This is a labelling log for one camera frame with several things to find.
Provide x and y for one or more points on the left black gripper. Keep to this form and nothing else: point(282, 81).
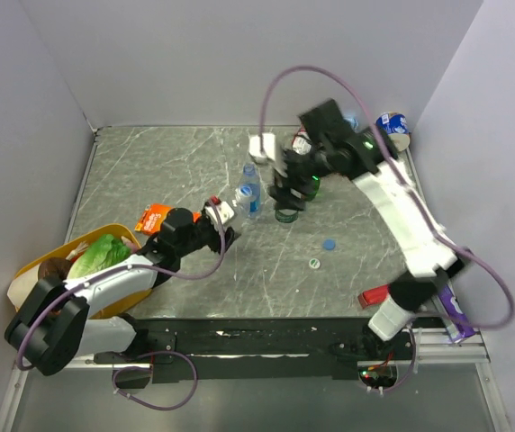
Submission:
point(215, 246)

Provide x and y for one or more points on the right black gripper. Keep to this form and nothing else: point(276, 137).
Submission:
point(282, 192)

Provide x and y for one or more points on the green label clear bottle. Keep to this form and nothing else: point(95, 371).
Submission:
point(285, 214)

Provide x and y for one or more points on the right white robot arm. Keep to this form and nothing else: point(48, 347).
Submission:
point(369, 160)

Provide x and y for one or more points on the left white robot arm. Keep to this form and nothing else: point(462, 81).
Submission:
point(56, 321)

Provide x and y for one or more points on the green glass bottle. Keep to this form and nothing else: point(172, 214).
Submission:
point(316, 182)

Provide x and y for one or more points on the solid blue bottle cap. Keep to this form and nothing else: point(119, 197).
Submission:
point(329, 244)

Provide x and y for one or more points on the green white bottle cap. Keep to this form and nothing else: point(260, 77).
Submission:
point(314, 263)

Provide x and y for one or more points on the red snack bag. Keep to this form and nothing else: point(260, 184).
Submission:
point(302, 144)

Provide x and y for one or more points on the orange razor box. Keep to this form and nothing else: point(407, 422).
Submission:
point(151, 219)

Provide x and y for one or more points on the light blue box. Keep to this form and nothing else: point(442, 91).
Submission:
point(353, 122)

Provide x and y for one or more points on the yellow basket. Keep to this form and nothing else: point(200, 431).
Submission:
point(118, 231)

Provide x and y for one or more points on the green lettuce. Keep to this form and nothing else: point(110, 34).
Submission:
point(105, 252)

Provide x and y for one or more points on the red rectangular box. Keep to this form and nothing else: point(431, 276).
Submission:
point(373, 297)

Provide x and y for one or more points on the brown white paper roll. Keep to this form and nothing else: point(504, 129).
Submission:
point(22, 285)

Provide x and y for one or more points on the purple box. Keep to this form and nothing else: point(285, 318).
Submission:
point(457, 332)

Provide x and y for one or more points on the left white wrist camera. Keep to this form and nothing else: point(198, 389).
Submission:
point(219, 211)

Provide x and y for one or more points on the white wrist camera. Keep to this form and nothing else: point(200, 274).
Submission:
point(265, 150)
point(219, 211)

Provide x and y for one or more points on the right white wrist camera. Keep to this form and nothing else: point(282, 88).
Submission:
point(265, 150)

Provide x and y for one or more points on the black base frame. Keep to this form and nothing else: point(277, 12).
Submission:
point(212, 349)

